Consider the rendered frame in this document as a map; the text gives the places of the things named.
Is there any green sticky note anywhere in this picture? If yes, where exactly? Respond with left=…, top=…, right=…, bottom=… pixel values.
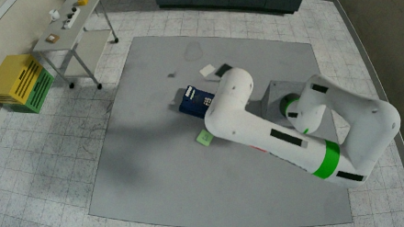
left=196, top=130, right=214, bottom=146

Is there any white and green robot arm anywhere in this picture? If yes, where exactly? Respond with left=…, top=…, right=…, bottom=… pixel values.
left=205, top=68, right=400, bottom=188

